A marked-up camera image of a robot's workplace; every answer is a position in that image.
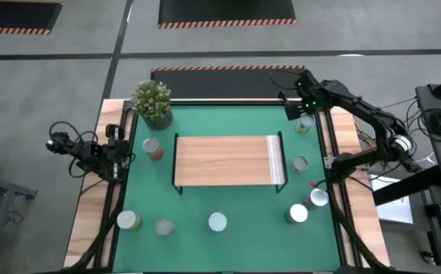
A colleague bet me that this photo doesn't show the white-lidded tin can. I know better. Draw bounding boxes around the white-lidded tin can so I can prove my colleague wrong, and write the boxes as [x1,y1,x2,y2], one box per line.
[208,212,228,233]

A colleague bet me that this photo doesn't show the black metal bar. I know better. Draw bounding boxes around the black metal bar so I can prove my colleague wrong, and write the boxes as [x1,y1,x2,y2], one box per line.
[372,165,441,206]

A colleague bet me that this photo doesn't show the black floor mat hazard stripes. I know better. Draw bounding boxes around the black floor mat hazard stripes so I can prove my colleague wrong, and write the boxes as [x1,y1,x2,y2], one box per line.
[158,0,297,30]
[150,65,307,99]
[0,0,65,36]

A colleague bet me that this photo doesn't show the white paper sheet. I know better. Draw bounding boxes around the white paper sheet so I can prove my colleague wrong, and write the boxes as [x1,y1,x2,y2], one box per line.
[370,174,414,225]

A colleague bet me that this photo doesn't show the tin can red orange label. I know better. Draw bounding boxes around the tin can red orange label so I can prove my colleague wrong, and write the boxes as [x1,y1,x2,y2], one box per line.
[142,137,165,161]

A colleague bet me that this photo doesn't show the tin can green yellow label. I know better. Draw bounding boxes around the tin can green yellow label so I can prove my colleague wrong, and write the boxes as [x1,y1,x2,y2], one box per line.
[116,209,144,232]

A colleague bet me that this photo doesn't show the plain grey tin can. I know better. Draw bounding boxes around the plain grey tin can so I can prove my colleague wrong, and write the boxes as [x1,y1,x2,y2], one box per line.
[154,218,175,237]

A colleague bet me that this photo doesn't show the black computer mouse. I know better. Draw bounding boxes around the black computer mouse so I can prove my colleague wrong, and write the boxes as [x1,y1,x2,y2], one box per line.
[420,250,436,266]

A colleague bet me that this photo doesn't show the tin can yellow red label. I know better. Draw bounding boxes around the tin can yellow red label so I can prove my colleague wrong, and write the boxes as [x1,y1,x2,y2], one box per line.
[302,187,330,211]

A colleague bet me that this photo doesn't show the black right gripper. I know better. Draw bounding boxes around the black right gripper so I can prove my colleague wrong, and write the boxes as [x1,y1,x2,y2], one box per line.
[284,70,322,122]

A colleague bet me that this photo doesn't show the potted green plant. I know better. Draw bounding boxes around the potted green plant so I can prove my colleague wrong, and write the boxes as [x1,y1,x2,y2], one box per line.
[130,78,174,132]

